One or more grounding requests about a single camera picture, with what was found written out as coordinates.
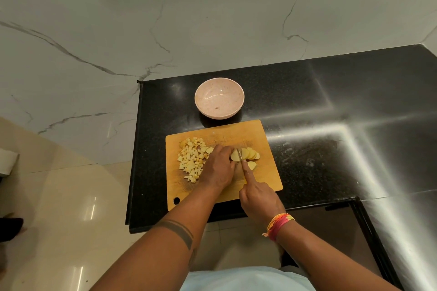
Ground wooden cutting board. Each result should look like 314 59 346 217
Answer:
165 119 284 212

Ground person's left forearm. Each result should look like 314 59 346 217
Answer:
90 185 219 291

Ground pink speckled bowl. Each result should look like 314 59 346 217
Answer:
194 77 245 120

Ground yellow handled kitchen knife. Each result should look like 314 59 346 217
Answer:
236 148 248 181

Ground red orange thread bracelet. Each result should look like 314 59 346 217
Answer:
262 213 295 242

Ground person's right hand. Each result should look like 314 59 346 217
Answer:
239 160 287 228

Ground pile of diced potato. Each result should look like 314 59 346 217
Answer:
177 136 215 184

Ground person's left hand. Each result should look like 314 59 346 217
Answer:
199 144 237 191

